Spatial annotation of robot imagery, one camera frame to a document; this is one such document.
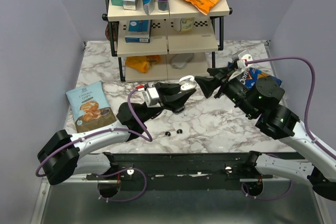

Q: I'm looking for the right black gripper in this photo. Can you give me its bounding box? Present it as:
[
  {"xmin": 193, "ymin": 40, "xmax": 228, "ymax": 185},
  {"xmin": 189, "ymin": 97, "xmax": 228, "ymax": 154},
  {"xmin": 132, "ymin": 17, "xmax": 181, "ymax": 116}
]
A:
[{"xmin": 193, "ymin": 63, "xmax": 258, "ymax": 118}]

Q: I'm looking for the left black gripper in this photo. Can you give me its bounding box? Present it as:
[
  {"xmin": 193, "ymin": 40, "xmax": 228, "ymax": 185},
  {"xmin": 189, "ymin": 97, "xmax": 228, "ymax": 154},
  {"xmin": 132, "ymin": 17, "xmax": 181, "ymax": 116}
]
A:
[{"xmin": 139, "ymin": 82, "xmax": 196, "ymax": 124}]

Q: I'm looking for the black earbud charging case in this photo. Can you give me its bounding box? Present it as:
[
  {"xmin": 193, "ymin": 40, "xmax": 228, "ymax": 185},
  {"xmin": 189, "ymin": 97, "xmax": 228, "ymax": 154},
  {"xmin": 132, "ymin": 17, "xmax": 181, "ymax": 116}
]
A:
[{"xmin": 173, "ymin": 106, "xmax": 185, "ymax": 114}]

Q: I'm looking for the white earbud charging case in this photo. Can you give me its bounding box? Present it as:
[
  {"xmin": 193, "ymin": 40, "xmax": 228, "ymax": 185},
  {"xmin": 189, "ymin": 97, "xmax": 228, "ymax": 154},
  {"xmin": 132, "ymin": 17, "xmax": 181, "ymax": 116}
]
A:
[{"xmin": 179, "ymin": 75, "xmax": 197, "ymax": 91}]

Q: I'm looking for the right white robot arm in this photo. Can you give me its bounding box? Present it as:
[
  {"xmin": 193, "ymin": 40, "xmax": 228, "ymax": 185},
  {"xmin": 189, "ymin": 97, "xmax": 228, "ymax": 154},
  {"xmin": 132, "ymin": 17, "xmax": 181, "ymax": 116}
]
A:
[{"xmin": 195, "ymin": 67, "xmax": 335, "ymax": 201}]

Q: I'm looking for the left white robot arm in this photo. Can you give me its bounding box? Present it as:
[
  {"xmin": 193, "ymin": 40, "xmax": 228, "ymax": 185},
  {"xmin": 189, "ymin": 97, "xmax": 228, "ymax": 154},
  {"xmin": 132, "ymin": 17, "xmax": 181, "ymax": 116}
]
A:
[{"xmin": 35, "ymin": 81, "xmax": 197, "ymax": 185}]

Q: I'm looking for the blue Doritos chip bag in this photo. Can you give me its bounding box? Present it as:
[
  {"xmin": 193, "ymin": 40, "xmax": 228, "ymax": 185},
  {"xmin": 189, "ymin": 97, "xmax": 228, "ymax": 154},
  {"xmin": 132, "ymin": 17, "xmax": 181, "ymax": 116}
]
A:
[{"xmin": 225, "ymin": 62, "xmax": 282, "ymax": 90}]

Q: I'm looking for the orange snack bag bottom shelf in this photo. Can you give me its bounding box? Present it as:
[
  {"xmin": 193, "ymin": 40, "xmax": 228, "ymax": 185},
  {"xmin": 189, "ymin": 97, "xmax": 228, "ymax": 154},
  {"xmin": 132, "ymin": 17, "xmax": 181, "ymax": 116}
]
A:
[{"xmin": 125, "ymin": 55, "xmax": 161, "ymax": 73}]

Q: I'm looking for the beige three-tier shelf rack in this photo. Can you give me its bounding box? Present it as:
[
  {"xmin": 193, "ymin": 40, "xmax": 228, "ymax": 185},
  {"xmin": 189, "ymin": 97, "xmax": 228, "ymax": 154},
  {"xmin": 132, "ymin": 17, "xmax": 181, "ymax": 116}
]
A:
[{"xmin": 102, "ymin": 0, "xmax": 232, "ymax": 82}]

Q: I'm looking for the cream printed mug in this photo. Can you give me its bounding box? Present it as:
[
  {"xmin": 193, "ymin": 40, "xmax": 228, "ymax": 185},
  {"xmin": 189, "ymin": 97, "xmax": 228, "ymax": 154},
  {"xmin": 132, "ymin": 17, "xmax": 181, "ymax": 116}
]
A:
[{"xmin": 173, "ymin": 17, "xmax": 194, "ymax": 33}]

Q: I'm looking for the blue white box middle shelf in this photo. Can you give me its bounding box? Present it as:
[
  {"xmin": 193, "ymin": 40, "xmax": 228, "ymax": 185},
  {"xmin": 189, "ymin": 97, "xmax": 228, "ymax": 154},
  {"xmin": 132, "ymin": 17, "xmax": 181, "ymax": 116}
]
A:
[{"xmin": 124, "ymin": 20, "xmax": 152, "ymax": 43}]

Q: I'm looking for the cassava chips bag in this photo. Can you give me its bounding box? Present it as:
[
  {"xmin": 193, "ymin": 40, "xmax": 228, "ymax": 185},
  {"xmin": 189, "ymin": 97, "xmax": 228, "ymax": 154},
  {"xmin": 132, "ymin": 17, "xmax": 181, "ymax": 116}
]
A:
[{"xmin": 66, "ymin": 81, "xmax": 117, "ymax": 133}]

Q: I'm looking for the brown object behind rack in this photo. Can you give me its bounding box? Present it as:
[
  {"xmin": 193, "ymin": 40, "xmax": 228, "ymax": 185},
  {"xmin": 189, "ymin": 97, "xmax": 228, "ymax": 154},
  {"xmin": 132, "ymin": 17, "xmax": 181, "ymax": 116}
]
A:
[{"xmin": 105, "ymin": 25, "xmax": 114, "ymax": 41}]

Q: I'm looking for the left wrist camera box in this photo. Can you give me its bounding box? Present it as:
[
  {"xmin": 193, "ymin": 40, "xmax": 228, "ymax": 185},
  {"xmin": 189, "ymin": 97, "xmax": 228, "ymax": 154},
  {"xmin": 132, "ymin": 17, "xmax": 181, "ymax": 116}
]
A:
[{"xmin": 137, "ymin": 83, "xmax": 160, "ymax": 108}]

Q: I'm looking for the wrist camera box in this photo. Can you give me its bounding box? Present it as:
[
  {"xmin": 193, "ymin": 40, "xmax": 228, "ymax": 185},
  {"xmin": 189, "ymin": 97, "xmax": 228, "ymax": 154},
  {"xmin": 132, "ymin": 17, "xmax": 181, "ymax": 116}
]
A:
[
  {"xmin": 232, "ymin": 49, "xmax": 253, "ymax": 69},
  {"xmin": 137, "ymin": 83, "xmax": 160, "ymax": 108}
]

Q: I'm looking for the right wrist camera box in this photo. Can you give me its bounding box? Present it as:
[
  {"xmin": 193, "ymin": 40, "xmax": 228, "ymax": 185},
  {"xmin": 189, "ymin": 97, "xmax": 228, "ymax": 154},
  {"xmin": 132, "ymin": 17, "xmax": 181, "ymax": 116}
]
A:
[{"xmin": 232, "ymin": 49, "xmax": 253, "ymax": 69}]

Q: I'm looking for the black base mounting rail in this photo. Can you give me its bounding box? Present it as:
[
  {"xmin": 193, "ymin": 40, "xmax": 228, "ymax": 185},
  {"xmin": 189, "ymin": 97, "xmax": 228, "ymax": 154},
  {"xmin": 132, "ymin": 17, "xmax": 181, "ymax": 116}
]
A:
[{"xmin": 87, "ymin": 153, "xmax": 261, "ymax": 191}]

